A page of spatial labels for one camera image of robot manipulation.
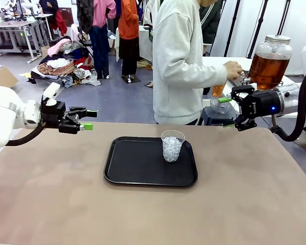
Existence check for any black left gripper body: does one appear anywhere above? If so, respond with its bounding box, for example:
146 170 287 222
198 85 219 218
41 101 67 128

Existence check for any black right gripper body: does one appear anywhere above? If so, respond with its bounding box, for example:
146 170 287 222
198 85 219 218
241 89 282 118

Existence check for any metal dispenser tap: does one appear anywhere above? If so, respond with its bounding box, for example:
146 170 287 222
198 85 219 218
239 72 253 87

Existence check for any person's right forearm cream sleeve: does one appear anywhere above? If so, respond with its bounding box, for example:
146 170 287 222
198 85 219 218
180 60 228 90

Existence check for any glass tea drink dispenser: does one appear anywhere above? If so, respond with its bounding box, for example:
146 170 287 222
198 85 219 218
247 35 293 91

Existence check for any person's right hand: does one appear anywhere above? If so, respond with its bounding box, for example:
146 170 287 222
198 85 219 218
223 60 243 80

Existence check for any clear glass bowl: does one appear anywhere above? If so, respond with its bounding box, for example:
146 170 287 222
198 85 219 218
210 98 233 115

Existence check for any dark blue stool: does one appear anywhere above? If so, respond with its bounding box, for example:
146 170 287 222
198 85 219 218
197 106 237 126

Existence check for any white side table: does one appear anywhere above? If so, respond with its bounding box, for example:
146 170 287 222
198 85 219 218
201 56 306 119

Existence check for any pile of clothes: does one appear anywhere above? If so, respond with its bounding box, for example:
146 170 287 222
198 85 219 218
30 38 101 88

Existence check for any large cardboard box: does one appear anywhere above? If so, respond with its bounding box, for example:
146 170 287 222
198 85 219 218
0 66 19 88

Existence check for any black light stand pole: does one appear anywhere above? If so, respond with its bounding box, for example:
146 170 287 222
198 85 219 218
276 0 292 37
223 0 242 58
247 0 269 59

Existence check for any person in cream sweatshirt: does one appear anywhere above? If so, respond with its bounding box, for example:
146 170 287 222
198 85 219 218
150 0 229 126

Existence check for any black plastic serving tray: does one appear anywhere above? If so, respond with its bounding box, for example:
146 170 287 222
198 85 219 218
103 136 198 188

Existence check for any person in dark green jacket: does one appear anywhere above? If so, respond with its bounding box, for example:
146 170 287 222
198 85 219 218
199 0 224 56

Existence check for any figure in pink top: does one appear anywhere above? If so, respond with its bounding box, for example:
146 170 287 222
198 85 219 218
88 0 117 80

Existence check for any red hanging garment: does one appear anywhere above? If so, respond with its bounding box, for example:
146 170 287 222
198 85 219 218
52 9 68 37

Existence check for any figure in orange top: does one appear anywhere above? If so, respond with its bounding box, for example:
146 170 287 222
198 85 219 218
118 0 141 84

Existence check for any dark patterned hanging jacket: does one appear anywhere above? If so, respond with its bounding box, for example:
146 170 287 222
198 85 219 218
76 0 95 34

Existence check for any small white desk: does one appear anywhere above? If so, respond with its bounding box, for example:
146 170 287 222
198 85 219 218
34 14 54 41

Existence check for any grey work desk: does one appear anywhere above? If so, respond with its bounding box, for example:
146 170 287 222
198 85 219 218
0 20 39 64

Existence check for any person in navy top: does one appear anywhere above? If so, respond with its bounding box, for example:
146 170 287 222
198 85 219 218
38 0 61 16

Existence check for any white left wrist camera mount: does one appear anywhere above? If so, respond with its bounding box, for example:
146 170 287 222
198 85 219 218
42 82 61 107

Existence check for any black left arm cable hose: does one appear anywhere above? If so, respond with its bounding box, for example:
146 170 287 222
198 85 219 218
5 121 46 147

